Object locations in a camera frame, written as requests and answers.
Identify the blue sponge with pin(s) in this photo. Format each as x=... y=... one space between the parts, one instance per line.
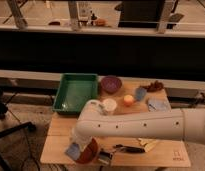
x=73 y=151

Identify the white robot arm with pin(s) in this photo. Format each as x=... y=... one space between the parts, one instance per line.
x=175 y=124

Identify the purple bowl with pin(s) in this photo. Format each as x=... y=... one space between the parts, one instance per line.
x=111 y=84

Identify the white cup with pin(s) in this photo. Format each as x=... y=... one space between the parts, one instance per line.
x=110 y=105

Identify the green plastic tray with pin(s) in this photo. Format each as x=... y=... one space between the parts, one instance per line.
x=75 y=89

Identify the orange round fruit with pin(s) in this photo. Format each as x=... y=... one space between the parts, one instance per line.
x=128 y=100

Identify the brown dried grapes toy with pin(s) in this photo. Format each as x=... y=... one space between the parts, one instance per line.
x=154 y=86

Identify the blue cloth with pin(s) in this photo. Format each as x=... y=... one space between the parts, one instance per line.
x=158 y=105

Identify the small dark metal box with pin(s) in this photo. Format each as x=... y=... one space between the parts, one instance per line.
x=105 y=157

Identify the yellow banana toy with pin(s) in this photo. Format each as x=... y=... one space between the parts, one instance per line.
x=148 y=144

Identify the black handled knife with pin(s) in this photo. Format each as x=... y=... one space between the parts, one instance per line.
x=128 y=149

